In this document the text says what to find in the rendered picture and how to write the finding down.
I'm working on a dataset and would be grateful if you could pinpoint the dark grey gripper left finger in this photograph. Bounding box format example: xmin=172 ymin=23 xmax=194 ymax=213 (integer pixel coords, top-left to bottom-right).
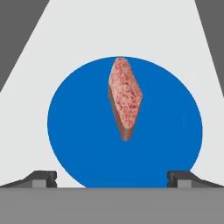
xmin=0 ymin=170 xmax=58 ymax=189

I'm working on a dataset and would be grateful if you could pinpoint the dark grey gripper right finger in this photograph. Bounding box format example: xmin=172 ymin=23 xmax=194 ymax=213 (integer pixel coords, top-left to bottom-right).
xmin=166 ymin=170 xmax=224 ymax=189

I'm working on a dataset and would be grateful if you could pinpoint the raw red steak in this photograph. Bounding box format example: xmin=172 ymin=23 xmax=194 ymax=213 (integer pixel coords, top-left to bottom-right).
xmin=108 ymin=57 xmax=144 ymax=143

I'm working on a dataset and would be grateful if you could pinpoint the white fridge shelf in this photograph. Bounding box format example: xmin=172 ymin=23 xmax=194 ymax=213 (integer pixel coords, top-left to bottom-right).
xmin=0 ymin=0 xmax=224 ymax=188

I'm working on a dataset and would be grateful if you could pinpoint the blue round plate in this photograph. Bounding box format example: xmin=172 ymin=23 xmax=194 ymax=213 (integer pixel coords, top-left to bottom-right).
xmin=46 ymin=56 xmax=204 ymax=189

